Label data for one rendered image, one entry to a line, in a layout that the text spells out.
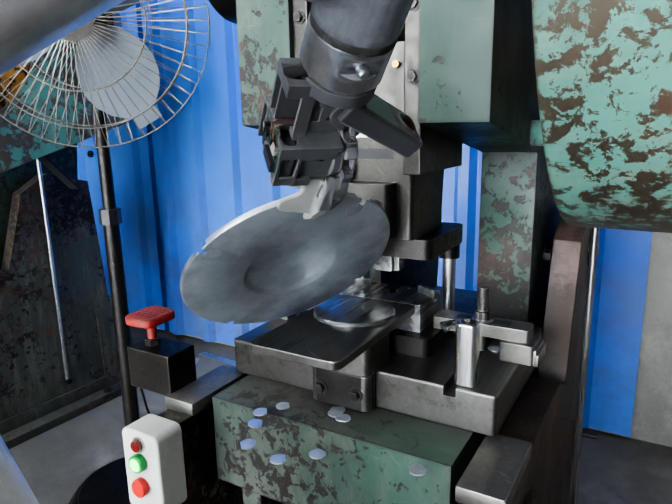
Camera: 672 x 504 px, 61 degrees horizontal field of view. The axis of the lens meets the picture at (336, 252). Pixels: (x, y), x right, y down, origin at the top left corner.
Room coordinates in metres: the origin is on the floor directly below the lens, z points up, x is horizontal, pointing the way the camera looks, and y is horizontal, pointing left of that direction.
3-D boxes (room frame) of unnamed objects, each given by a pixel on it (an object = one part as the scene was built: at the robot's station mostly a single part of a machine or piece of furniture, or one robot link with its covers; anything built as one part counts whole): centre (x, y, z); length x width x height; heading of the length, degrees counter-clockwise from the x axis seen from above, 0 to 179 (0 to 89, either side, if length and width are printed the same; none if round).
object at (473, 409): (0.94, -0.09, 0.68); 0.45 x 0.30 x 0.06; 60
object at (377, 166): (0.90, -0.07, 1.04); 0.17 x 0.15 x 0.30; 150
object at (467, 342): (0.74, -0.18, 0.75); 0.03 x 0.03 x 0.10; 60
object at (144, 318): (0.91, 0.31, 0.72); 0.07 x 0.06 x 0.08; 150
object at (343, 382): (0.79, 0.00, 0.72); 0.25 x 0.14 x 0.14; 150
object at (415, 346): (0.94, -0.09, 0.72); 0.20 x 0.16 x 0.03; 60
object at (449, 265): (0.95, -0.19, 0.81); 0.02 x 0.02 x 0.14
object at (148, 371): (0.90, 0.29, 0.62); 0.10 x 0.06 x 0.20; 60
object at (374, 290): (0.93, -0.09, 0.76); 0.15 x 0.09 x 0.05; 60
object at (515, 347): (0.85, -0.24, 0.76); 0.17 x 0.06 x 0.10; 60
